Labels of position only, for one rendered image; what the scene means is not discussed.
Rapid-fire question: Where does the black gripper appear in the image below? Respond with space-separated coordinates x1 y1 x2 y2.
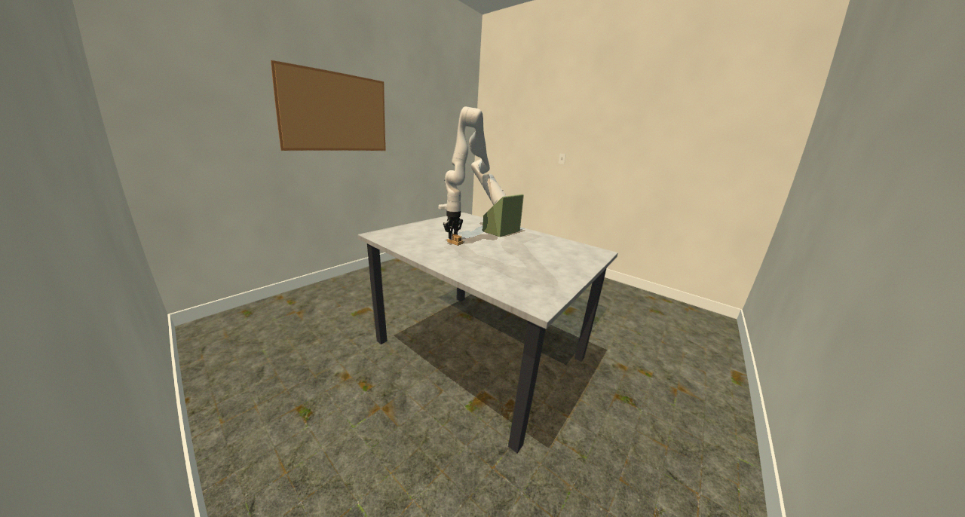
443 210 463 240

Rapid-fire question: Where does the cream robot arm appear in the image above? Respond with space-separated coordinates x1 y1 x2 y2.
445 107 506 212

